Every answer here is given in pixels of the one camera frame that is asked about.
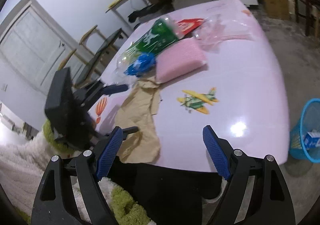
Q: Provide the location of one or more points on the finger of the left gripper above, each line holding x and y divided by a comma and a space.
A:
107, 90
117, 135

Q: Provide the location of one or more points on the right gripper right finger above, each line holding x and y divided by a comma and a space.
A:
270, 201

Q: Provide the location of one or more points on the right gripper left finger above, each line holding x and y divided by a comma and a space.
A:
55, 201

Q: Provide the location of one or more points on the brown paper bag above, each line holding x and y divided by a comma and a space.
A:
138, 110

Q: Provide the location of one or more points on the blue plastic wrapper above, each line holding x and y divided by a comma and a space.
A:
142, 65

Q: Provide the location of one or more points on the green label plastic bottle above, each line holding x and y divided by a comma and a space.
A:
163, 33

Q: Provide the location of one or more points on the pink sponge cloth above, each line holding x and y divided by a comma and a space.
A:
179, 59

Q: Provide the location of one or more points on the clear pink plastic bag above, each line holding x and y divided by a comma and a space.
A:
216, 30

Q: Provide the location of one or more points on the blue mesh trash basket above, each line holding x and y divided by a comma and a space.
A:
308, 121

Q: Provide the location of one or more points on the wooden chair dark seat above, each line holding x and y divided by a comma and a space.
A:
103, 55

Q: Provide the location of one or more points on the white door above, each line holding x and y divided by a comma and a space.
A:
35, 46

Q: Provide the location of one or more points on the white blue carton box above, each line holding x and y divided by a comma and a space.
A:
311, 139

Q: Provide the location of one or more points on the red snack bag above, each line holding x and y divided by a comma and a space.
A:
188, 25

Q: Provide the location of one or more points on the cardboard box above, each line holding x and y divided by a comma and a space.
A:
277, 9

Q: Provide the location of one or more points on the dark wooden stool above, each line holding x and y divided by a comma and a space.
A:
310, 16

